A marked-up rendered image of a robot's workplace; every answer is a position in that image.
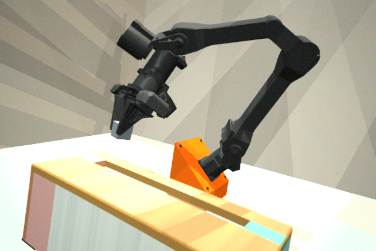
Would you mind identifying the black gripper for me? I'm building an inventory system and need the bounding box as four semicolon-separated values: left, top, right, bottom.
109;65;169;135

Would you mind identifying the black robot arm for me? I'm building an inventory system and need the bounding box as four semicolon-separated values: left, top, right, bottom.
117;15;320;182

